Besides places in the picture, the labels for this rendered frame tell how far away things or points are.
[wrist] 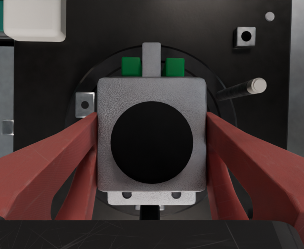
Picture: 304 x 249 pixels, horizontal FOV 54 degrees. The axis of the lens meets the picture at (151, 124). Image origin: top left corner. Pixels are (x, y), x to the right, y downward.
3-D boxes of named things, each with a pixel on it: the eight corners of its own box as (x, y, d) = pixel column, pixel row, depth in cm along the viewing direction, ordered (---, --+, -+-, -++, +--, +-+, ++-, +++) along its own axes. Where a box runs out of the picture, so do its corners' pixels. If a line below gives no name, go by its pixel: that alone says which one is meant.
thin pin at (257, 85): (225, 101, 24) (267, 93, 15) (215, 100, 24) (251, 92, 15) (225, 90, 24) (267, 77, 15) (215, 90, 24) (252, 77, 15)
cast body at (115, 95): (189, 193, 18) (214, 232, 11) (113, 193, 18) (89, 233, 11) (188, 52, 18) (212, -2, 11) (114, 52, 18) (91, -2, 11)
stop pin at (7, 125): (32, 132, 30) (14, 135, 26) (20, 132, 30) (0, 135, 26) (32, 119, 30) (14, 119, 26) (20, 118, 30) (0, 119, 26)
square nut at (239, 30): (251, 48, 26) (255, 46, 25) (233, 48, 26) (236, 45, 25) (252, 30, 26) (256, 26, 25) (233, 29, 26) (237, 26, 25)
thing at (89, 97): (98, 118, 24) (94, 118, 22) (79, 117, 24) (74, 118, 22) (98, 93, 24) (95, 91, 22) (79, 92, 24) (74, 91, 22)
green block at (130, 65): (142, 84, 24) (140, 75, 19) (127, 83, 24) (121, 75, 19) (142, 68, 24) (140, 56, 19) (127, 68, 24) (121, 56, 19)
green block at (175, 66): (177, 84, 24) (184, 76, 19) (162, 84, 24) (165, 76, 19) (177, 69, 24) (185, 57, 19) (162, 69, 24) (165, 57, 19)
